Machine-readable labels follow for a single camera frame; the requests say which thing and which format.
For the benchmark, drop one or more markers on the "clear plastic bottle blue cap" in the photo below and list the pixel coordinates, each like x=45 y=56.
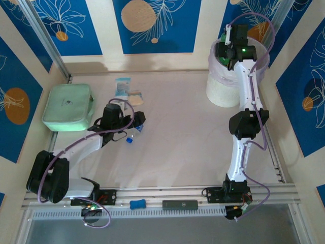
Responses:
x=134 y=134

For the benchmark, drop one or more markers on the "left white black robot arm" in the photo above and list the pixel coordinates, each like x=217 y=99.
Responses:
x=83 y=147

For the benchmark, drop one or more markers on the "pink plastic bin liner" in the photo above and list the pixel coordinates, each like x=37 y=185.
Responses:
x=223 y=77

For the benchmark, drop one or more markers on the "white textured waste bin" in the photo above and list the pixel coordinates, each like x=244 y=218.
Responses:
x=221 y=94

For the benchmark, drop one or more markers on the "beige snack packet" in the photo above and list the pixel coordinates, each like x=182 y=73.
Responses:
x=135 y=99

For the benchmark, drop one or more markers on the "small white printed packet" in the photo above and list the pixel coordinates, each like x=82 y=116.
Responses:
x=123 y=105

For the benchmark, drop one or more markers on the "blue wet wipes packet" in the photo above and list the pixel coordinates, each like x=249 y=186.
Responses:
x=123 y=86

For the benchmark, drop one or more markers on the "light green zip pouch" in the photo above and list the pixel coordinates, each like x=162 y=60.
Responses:
x=66 y=106

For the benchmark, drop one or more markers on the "blue bone-shaped object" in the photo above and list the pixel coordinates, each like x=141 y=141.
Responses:
x=137 y=204

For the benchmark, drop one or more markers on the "dark grey bar device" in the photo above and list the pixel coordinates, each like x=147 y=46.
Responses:
x=180 y=205

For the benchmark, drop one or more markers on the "grey metal panel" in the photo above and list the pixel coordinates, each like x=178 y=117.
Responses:
x=177 y=231

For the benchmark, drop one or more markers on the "aluminium frame post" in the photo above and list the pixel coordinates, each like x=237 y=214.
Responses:
x=279 y=15
x=45 y=43

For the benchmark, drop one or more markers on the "aluminium side rail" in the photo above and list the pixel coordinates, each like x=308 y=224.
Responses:
x=53 y=141
x=278 y=170

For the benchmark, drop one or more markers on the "aluminium mounting rail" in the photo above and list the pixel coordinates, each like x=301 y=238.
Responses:
x=157 y=194

